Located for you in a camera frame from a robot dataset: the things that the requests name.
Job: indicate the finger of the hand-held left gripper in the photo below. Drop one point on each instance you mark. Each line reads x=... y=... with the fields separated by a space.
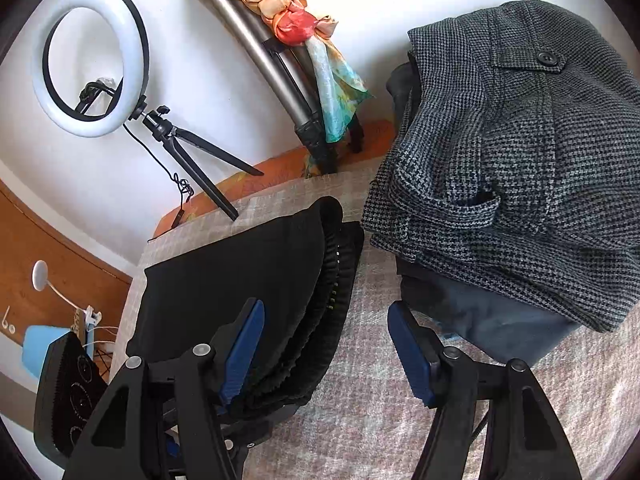
x=260 y=422

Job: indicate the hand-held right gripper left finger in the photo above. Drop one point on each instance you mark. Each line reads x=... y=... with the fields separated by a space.
x=243 y=355

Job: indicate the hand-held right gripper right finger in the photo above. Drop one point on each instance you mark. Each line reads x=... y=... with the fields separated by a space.
x=411 y=355

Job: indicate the black pants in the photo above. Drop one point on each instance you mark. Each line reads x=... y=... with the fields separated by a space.
x=225 y=270

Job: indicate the dark blue-grey pants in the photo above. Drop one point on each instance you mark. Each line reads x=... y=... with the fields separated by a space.
x=500 y=320

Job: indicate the grey houndstooth pants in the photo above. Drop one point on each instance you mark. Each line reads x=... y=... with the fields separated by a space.
x=500 y=160

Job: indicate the light blue box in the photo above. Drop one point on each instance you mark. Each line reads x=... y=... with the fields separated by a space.
x=37 y=350

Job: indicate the beige checked blanket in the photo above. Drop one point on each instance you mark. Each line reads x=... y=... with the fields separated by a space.
x=360 y=410

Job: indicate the white desk lamp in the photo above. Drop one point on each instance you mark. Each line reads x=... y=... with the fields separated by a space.
x=39 y=276

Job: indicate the brown wooden board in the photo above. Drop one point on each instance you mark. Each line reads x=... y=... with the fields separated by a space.
x=50 y=245

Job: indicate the small black tripod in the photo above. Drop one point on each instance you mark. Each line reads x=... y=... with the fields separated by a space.
x=210 y=190

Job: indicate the orange bed sheet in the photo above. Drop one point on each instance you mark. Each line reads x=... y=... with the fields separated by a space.
x=275 y=165

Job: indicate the black phone holder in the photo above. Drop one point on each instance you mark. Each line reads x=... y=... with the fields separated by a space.
x=90 y=95

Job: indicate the large silver tripod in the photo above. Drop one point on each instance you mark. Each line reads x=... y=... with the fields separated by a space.
x=260 y=40

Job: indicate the orange patterned scarf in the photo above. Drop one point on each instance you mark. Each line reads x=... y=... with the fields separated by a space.
x=295 y=20

